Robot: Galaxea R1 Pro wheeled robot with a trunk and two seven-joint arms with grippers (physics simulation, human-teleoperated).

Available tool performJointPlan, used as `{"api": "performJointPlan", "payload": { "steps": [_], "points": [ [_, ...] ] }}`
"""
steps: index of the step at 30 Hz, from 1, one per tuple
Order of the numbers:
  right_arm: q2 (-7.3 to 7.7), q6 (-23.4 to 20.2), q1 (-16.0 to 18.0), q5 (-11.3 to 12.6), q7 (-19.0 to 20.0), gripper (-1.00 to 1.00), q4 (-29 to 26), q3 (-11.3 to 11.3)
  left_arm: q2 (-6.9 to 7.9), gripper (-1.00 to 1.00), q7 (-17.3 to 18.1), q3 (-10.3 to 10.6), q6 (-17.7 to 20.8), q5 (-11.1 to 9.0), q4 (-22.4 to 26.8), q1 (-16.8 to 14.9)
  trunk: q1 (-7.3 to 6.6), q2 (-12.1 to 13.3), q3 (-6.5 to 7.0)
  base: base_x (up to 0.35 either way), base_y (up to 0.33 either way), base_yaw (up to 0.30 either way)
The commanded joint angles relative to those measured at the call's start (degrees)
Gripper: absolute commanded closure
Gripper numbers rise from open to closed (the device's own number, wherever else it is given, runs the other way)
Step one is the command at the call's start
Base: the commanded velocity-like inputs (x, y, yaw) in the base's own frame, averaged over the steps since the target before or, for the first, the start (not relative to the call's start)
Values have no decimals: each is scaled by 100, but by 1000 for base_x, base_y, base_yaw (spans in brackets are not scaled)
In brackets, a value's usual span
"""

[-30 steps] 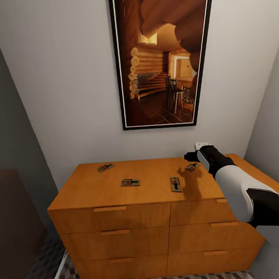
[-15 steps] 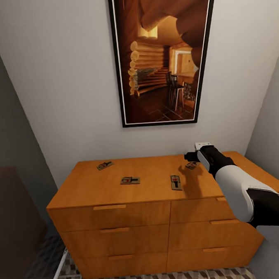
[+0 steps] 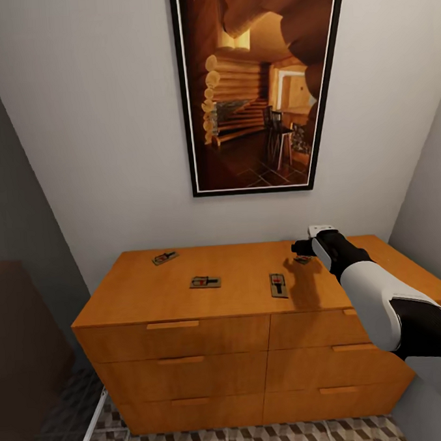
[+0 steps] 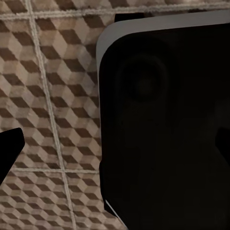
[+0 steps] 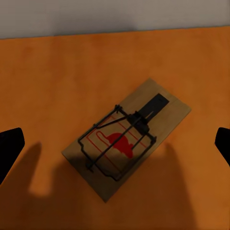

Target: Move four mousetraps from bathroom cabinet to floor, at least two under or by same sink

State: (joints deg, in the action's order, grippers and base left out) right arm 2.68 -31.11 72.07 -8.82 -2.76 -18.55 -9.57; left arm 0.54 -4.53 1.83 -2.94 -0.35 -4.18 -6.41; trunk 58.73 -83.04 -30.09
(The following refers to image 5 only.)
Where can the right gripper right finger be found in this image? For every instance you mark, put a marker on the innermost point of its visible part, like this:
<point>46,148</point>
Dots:
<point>222,142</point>

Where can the cabinet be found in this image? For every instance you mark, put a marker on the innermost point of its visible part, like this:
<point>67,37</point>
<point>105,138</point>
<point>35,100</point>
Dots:
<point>56,87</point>

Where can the mousetrap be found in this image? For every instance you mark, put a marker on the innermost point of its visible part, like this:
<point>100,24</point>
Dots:
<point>109,152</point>

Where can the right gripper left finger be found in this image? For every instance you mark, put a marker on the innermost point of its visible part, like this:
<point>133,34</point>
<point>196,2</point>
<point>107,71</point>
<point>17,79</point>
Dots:
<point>11,144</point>

